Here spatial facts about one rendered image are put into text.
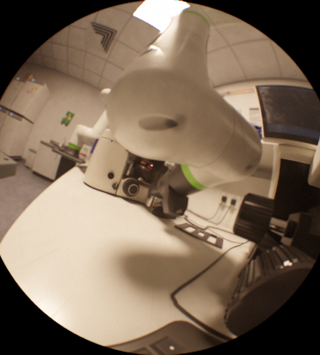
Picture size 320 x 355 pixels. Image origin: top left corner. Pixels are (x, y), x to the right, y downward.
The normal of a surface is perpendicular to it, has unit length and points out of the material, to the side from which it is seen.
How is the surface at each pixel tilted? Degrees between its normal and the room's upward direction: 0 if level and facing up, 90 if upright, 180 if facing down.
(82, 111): 90
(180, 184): 139
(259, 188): 90
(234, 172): 149
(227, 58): 180
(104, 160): 90
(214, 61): 180
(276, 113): 93
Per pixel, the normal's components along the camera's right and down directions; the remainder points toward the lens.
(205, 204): -0.72, -0.33
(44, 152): 0.59, 0.17
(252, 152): 0.21, 0.41
